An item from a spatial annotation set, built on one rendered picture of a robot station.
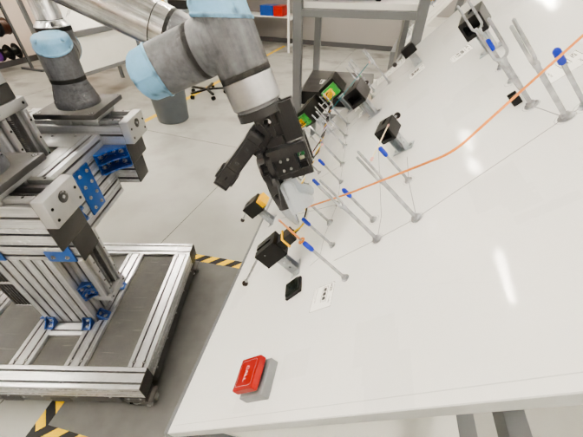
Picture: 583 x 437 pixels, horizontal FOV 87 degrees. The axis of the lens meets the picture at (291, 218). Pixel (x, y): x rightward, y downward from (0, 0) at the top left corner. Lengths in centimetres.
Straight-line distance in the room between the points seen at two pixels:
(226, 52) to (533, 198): 40
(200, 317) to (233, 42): 165
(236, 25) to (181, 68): 9
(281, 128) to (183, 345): 154
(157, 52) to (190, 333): 159
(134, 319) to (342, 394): 147
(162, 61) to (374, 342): 46
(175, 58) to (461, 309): 46
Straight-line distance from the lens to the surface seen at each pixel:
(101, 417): 186
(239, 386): 53
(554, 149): 48
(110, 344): 176
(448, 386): 35
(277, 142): 49
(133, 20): 64
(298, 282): 60
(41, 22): 154
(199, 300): 200
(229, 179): 51
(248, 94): 45
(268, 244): 61
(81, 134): 145
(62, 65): 140
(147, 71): 51
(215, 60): 47
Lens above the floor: 158
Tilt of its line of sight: 41 degrees down
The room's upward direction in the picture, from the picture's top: straight up
